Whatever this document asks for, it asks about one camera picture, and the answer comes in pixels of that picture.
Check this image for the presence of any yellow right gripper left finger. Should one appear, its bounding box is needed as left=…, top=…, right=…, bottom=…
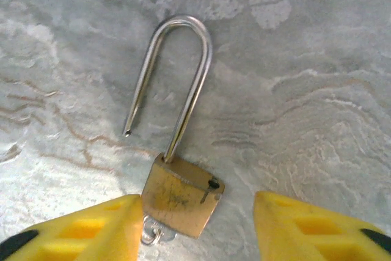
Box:
left=0, top=193, right=145, bottom=261

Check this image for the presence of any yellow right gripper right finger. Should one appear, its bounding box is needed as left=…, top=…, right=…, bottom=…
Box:
left=255, top=190, right=391, bottom=261

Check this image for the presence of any silver key with ring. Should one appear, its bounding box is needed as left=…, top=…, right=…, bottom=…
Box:
left=139, top=214, right=178, bottom=246

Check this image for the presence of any brass padlock with long shackle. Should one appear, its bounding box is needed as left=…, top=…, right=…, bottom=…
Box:
left=123, top=14, right=227, bottom=240

